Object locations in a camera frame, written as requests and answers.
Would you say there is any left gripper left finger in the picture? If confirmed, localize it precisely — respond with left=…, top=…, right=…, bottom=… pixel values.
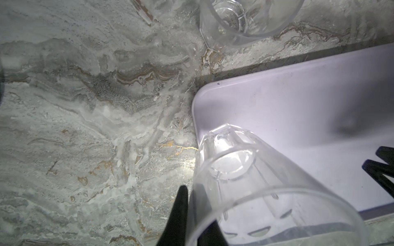
left=157, top=185, right=188, bottom=246

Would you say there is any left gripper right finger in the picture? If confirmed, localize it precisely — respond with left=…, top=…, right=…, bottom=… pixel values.
left=362, top=146, right=394, bottom=197

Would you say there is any lavender plastic tray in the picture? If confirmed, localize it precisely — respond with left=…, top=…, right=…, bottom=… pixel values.
left=191, top=44, right=394, bottom=221

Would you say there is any clear faceted glass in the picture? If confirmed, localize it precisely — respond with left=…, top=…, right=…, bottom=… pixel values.
left=186, top=124, right=369, bottom=246

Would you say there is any clear stemmed glass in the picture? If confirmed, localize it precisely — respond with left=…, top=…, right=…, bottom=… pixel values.
left=199, top=0, right=304, bottom=53

